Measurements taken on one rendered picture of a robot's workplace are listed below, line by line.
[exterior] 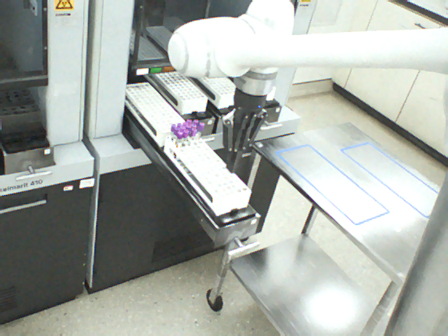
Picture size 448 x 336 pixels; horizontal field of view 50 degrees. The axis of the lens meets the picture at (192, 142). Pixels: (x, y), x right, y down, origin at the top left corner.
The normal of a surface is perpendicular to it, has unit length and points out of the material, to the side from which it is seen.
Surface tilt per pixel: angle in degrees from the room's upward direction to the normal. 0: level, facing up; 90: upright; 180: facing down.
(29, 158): 90
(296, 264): 0
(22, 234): 90
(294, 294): 0
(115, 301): 0
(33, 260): 90
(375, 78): 90
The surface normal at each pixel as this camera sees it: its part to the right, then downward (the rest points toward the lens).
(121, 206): 0.51, 0.55
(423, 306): -0.81, 0.22
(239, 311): 0.16, -0.82
